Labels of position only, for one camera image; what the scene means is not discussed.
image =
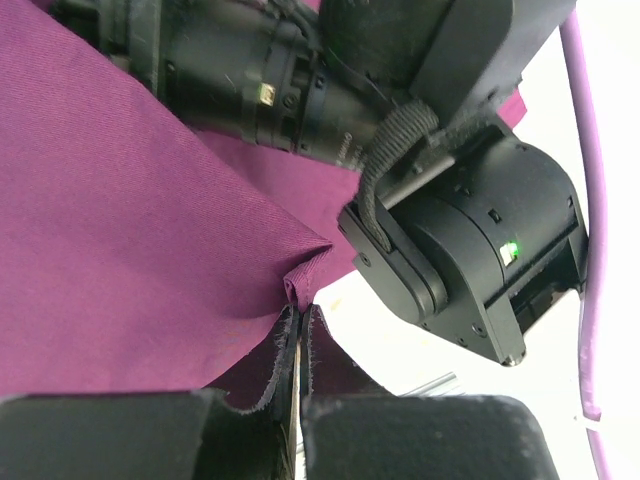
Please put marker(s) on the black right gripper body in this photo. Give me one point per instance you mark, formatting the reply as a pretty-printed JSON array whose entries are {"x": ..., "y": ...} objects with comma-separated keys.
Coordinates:
[{"x": 251, "y": 70}]

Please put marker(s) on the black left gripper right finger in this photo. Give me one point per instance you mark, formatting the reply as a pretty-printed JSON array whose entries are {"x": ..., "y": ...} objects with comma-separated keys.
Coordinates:
[{"x": 353, "y": 428}]

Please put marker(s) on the purple cloth mat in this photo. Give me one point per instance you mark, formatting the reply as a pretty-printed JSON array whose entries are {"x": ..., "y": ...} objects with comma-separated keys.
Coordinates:
[{"x": 137, "y": 254}]

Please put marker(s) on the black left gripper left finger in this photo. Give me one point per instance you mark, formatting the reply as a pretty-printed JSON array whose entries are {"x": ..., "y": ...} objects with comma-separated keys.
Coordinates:
[{"x": 240, "y": 426}]

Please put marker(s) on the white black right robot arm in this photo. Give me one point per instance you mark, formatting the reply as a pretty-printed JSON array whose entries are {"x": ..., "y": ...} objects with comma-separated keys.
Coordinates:
[{"x": 458, "y": 226}]

